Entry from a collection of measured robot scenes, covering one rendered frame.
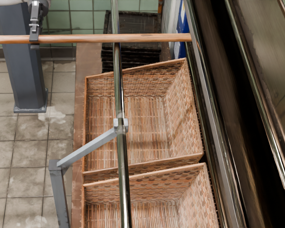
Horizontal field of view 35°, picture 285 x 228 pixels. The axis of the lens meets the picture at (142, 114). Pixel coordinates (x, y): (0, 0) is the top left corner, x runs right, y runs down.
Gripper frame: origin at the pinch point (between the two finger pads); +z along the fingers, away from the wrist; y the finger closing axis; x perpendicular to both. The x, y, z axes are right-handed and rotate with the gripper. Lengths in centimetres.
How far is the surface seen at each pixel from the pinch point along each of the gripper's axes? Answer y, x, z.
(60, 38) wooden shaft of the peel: -1.1, -9.2, 1.3
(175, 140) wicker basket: 55, -56, 5
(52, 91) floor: 119, 10, -88
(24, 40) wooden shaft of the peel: -0.6, 3.5, 1.6
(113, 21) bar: 1.7, -28.2, -11.9
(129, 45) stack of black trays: 36, -37, -38
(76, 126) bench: 61, -11, -10
